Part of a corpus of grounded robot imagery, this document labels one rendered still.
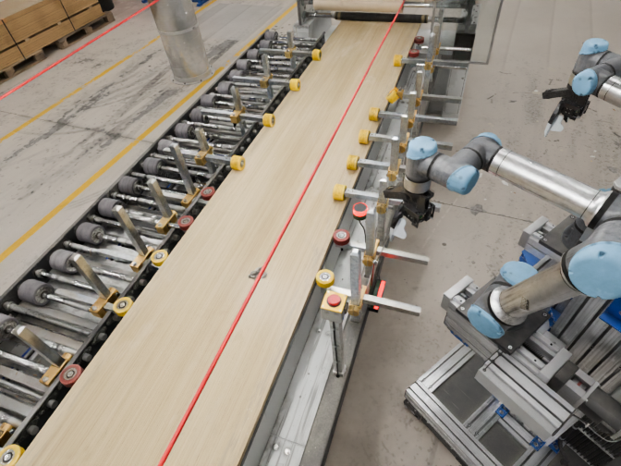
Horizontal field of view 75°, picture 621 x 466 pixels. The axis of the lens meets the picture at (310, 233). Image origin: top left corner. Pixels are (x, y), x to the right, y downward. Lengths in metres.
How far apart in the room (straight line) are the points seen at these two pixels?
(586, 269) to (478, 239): 2.23
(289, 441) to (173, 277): 0.85
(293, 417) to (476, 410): 0.96
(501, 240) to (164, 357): 2.44
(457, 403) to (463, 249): 1.23
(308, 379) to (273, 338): 0.31
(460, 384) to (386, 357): 0.47
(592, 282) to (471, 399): 1.39
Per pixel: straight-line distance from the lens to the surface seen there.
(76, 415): 1.77
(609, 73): 1.64
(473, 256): 3.10
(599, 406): 1.59
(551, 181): 1.14
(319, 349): 1.89
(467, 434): 2.23
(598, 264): 1.00
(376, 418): 2.43
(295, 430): 1.77
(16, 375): 2.22
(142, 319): 1.85
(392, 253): 1.89
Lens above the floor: 2.31
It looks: 47 degrees down
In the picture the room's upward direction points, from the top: 7 degrees counter-clockwise
